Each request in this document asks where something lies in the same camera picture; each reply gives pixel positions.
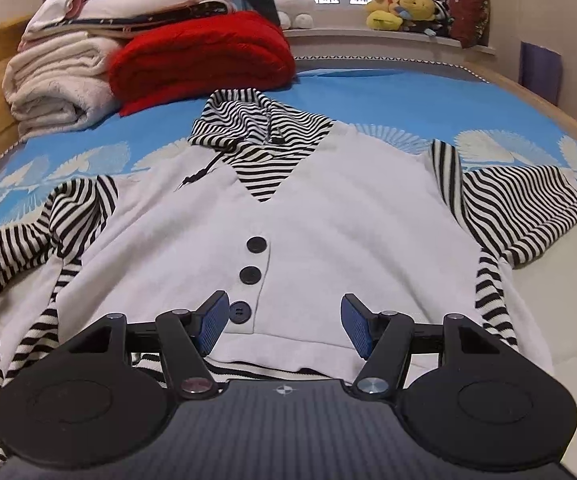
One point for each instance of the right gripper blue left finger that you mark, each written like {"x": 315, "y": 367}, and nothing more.
{"x": 185, "y": 339}

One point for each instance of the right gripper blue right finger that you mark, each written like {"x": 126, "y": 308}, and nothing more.
{"x": 383, "y": 341}

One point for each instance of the white striped hooded sweater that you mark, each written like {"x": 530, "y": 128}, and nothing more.
{"x": 285, "y": 211}

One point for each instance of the stack of folded white clothes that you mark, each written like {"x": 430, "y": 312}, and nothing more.
{"x": 111, "y": 18}

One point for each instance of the blue white patterned bedsheet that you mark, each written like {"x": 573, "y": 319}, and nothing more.
{"x": 405, "y": 105}

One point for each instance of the red folded blanket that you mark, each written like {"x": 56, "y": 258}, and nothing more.
{"x": 188, "y": 60}

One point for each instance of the cream folded blanket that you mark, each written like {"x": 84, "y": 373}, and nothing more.
{"x": 61, "y": 85}

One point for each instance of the yellow plush toys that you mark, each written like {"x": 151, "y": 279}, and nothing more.
{"x": 428, "y": 17}

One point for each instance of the white seal plush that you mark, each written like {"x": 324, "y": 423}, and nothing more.
{"x": 295, "y": 14}

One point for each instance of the purple box by wall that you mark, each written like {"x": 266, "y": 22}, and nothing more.
{"x": 541, "y": 71}

